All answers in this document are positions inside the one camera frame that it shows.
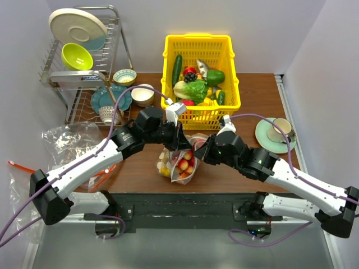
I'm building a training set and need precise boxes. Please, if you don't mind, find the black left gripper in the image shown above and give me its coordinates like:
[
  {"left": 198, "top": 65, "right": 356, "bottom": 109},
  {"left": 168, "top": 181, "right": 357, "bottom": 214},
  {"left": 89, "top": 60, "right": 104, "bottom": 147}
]
[{"left": 144, "top": 119, "right": 193, "bottom": 152}]

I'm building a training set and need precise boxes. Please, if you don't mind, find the clear white-dotted zip bag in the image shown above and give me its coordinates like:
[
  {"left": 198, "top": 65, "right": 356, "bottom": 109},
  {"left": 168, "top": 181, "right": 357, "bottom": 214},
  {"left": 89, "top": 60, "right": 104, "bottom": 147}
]
[{"left": 155, "top": 133, "right": 208, "bottom": 185}]

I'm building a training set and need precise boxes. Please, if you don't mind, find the yellow bell pepper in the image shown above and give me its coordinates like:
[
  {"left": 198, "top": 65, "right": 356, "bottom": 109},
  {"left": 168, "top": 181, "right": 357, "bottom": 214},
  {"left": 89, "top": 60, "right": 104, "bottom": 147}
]
[{"left": 157, "top": 151, "right": 171, "bottom": 178}]

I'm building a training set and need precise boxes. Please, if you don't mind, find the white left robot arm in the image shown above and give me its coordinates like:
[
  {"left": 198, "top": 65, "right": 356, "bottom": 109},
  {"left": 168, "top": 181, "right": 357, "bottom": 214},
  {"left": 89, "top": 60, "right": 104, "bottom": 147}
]
[{"left": 29, "top": 103, "right": 192, "bottom": 225}]

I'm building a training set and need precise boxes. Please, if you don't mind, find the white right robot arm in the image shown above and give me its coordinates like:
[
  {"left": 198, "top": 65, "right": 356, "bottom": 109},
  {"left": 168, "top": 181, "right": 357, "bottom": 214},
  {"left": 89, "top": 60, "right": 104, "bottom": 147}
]
[{"left": 194, "top": 131, "right": 358, "bottom": 238}]

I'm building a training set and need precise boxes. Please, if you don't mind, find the crumpled clear plastic bag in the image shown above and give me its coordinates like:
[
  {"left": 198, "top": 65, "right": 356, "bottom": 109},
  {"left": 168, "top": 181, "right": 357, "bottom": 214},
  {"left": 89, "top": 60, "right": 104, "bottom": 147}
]
[{"left": 42, "top": 121, "right": 104, "bottom": 170}]

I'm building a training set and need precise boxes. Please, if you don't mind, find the red apple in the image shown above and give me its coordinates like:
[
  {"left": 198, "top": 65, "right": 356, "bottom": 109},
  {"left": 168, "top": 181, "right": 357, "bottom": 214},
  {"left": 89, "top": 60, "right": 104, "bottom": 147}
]
[{"left": 180, "top": 99, "right": 195, "bottom": 106}]

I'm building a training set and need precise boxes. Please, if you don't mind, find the mint green saucer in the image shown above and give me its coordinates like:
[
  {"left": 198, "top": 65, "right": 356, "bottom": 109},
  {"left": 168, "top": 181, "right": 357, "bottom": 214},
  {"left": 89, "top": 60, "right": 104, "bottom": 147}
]
[{"left": 255, "top": 118, "right": 297, "bottom": 154}]

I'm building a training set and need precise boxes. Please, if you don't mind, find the white cream bowl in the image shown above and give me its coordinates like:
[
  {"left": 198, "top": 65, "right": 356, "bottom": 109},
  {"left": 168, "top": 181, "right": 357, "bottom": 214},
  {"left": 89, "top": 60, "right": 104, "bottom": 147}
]
[{"left": 131, "top": 84, "right": 155, "bottom": 108}]

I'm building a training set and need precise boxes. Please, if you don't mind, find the green lettuce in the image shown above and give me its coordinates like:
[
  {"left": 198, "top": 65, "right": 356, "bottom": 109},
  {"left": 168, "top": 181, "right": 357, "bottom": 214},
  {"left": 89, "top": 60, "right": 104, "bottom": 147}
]
[{"left": 173, "top": 80, "right": 209, "bottom": 105}]

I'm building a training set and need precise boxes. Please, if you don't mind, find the small green cucumber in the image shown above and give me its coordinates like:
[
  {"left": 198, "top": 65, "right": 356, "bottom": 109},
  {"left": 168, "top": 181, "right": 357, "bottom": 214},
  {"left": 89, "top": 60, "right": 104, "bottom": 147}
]
[{"left": 216, "top": 90, "right": 225, "bottom": 105}]

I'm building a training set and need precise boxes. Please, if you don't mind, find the black grape bunch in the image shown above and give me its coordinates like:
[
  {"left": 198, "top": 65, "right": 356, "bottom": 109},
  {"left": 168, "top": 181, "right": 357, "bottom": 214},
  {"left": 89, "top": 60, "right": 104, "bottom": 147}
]
[{"left": 184, "top": 72, "right": 197, "bottom": 83}]

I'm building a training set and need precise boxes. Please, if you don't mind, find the red pomegranate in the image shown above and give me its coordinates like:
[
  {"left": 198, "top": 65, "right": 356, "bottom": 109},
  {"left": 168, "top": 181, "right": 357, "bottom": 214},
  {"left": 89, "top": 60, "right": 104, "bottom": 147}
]
[{"left": 183, "top": 66, "right": 197, "bottom": 76}]

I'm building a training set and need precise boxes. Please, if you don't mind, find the patterned white bowl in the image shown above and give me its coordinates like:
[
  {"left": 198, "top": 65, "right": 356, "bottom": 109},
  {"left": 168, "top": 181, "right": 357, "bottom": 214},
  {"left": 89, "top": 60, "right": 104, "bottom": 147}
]
[{"left": 99, "top": 106, "right": 124, "bottom": 126}]

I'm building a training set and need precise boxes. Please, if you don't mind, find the yellow plastic basket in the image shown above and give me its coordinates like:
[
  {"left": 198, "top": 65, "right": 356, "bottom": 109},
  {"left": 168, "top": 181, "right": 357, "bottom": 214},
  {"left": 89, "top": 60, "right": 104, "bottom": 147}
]
[{"left": 161, "top": 34, "right": 241, "bottom": 131}]

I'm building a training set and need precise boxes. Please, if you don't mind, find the green bell pepper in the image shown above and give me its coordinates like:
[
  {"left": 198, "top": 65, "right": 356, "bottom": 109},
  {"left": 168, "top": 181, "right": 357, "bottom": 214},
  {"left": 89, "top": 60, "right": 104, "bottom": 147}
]
[{"left": 206, "top": 69, "right": 225, "bottom": 86}]

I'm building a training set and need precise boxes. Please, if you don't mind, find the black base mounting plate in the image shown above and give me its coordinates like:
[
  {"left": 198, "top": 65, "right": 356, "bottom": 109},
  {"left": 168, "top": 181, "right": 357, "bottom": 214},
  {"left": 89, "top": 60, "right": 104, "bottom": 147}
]
[{"left": 84, "top": 192, "right": 284, "bottom": 235}]

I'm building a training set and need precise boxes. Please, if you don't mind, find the dark green cucumber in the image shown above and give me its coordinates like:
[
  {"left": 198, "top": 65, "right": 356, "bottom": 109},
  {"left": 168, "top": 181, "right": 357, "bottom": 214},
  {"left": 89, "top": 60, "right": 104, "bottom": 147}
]
[{"left": 172, "top": 54, "right": 182, "bottom": 87}]

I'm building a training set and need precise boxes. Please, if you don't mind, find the grey toy fish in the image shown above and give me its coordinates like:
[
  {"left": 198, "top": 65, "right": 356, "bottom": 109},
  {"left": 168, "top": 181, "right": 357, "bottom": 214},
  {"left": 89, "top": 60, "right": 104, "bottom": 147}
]
[{"left": 196, "top": 59, "right": 209, "bottom": 80}]

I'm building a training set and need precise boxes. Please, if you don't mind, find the teal patterned small bowl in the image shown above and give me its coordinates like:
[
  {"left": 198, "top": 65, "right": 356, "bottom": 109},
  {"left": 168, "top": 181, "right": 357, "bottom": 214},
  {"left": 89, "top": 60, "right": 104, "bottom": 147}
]
[{"left": 112, "top": 69, "right": 137, "bottom": 87}]

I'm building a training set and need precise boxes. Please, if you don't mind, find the teal scalloped plate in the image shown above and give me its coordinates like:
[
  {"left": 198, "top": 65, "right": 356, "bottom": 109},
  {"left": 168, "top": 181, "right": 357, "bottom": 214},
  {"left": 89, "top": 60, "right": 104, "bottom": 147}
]
[{"left": 90, "top": 85, "right": 132, "bottom": 114}]

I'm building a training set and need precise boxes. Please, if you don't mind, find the metal dish rack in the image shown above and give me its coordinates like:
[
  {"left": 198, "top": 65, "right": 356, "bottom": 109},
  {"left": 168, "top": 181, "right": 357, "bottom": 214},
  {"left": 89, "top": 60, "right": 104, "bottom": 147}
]
[{"left": 39, "top": 4, "right": 133, "bottom": 128}]

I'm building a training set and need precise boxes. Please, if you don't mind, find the lime green bowl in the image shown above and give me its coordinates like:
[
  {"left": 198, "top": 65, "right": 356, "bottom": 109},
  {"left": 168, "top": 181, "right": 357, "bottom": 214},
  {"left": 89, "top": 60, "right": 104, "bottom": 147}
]
[{"left": 61, "top": 43, "right": 94, "bottom": 71}]

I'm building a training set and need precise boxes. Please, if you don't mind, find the large cream blue plate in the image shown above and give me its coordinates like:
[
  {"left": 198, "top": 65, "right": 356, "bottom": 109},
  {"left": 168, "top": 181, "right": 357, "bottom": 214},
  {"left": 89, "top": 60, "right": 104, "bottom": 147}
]
[{"left": 48, "top": 8, "right": 108, "bottom": 52}]

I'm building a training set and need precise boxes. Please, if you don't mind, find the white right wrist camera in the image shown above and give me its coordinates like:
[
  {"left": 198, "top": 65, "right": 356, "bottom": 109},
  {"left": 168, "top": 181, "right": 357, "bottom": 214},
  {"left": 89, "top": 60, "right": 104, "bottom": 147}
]
[{"left": 217, "top": 115, "right": 236, "bottom": 135}]

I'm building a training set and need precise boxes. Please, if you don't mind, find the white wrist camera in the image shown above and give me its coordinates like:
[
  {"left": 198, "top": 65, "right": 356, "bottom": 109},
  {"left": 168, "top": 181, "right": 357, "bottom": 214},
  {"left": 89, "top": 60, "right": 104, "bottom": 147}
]
[
  {"left": 217, "top": 115, "right": 236, "bottom": 135},
  {"left": 165, "top": 98, "right": 187, "bottom": 126}
]

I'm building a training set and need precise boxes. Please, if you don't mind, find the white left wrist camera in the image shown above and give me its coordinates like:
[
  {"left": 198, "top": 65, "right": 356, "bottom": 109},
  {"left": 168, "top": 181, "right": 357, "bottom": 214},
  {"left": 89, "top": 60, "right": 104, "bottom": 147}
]
[{"left": 165, "top": 98, "right": 187, "bottom": 126}]

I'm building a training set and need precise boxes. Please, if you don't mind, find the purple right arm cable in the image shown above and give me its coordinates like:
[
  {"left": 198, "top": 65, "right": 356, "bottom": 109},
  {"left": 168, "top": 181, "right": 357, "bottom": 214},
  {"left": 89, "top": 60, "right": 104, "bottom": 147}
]
[{"left": 228, "top": 113, "right": 359, "bottom": 247}]

